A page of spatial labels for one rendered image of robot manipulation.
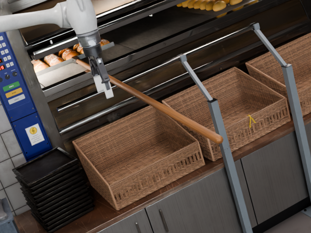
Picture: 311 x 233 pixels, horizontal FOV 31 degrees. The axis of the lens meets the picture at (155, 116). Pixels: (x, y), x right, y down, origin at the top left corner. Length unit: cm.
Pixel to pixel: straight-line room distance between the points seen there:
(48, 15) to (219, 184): 135
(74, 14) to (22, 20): 21
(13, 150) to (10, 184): 20
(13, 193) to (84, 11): 139
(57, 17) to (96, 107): 99
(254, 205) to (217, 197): 26
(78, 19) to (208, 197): 133
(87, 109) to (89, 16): 109
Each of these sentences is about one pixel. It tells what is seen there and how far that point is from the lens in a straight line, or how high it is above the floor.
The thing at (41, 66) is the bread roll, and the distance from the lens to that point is 348.
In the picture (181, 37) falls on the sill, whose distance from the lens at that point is 337.
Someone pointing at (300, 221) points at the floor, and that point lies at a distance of 346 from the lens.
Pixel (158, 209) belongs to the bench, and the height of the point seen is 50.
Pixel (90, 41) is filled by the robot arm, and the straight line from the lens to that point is 222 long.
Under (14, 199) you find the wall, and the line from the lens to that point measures 326.
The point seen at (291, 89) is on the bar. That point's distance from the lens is 311.
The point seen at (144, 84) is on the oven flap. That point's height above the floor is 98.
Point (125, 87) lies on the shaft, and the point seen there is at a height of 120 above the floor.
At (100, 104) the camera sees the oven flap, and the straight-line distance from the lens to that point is 322.
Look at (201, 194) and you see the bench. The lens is 303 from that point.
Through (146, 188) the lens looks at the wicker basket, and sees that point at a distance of 292.
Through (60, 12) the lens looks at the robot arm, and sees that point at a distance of 233.
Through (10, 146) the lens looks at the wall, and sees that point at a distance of 316.
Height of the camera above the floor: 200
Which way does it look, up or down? 21 degrees down
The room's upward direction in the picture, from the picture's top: 18 degrees counter-clockwise
